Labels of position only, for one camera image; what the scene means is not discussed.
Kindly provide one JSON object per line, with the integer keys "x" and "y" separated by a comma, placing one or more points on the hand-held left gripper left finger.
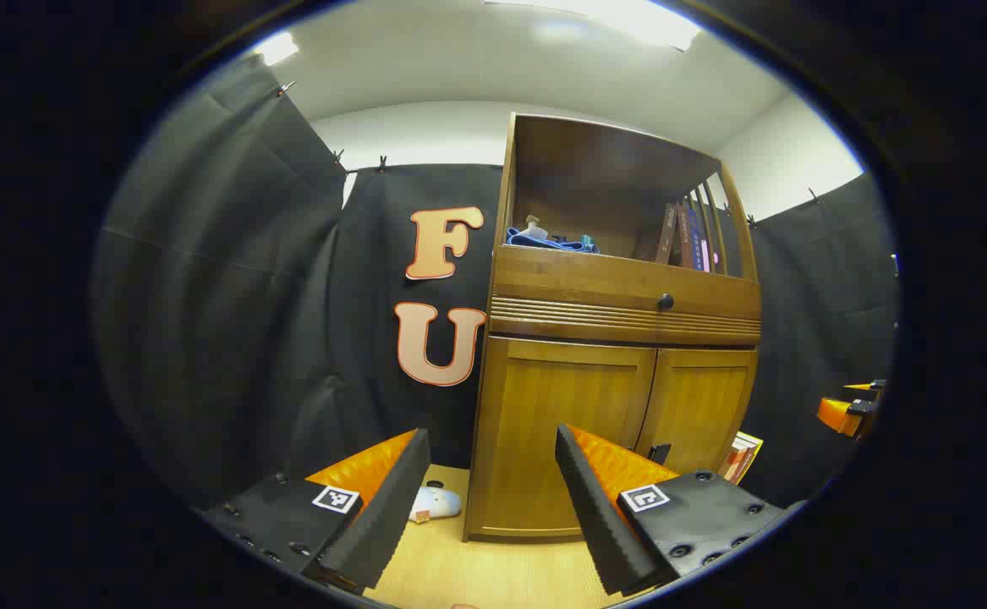
{"x": 375, "y": 516}

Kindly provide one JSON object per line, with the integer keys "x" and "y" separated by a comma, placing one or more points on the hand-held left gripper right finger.
{"x": 599, "y": 516}

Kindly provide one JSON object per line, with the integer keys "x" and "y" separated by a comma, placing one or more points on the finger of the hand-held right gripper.
{"x": 867, "y": 386}
{"x": 836, "y": 414}

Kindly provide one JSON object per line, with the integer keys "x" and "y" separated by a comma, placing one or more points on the wooden shoe cabinet door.
{"x": 700, "y": 397}
{"x": 544, "y": 423}

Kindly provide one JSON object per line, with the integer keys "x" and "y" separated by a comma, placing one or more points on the wooden double-door shoe cabinet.
{"x": 594, "y": 169}

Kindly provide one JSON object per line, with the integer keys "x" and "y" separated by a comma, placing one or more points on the wooden ribbed cabinet drawer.
{"x": 578, "y": 283}

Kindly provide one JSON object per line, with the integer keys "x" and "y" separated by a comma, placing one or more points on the white rounded object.
{"x": 438, "y": 505}

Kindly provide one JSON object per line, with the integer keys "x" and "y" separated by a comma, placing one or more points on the yellow book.
{"x": 751, "y": 441}

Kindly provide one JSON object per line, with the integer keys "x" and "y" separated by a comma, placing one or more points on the beige book orange spine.
{"x": 734, "y": 463}

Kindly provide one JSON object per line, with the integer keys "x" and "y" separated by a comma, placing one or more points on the black round drawer knob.
{"x": 666, "y": 301}

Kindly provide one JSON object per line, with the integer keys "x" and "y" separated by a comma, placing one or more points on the blue book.
{"x": 696, "y": 241}

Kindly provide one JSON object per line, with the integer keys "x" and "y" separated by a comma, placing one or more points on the reddish brown book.
{"x": 684, "y": 237}

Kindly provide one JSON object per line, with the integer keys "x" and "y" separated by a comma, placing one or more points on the black backdrop cloth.
{"x": 248, "y": 296}

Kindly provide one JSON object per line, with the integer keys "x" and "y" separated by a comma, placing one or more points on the blue cloth item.
{"x": 548, "y": 244}

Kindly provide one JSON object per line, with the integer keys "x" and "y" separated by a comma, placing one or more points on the pale small bottle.
{"x": 533, "y": 225}

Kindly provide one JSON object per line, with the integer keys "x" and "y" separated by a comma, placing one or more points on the ceiling light strip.
{"x": 277, "y": 48}

